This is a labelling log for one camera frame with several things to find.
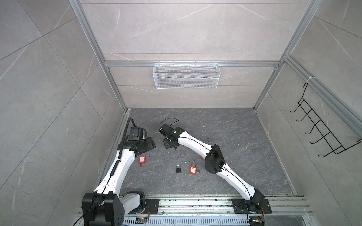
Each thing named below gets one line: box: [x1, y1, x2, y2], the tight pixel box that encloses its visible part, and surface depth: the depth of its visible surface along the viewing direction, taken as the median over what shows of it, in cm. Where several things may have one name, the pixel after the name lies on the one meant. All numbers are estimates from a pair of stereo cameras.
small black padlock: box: [175, 164, 182, 174], surface depth 87 cm
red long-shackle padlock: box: [189, 160, 198, 176], surface depth 87 cm
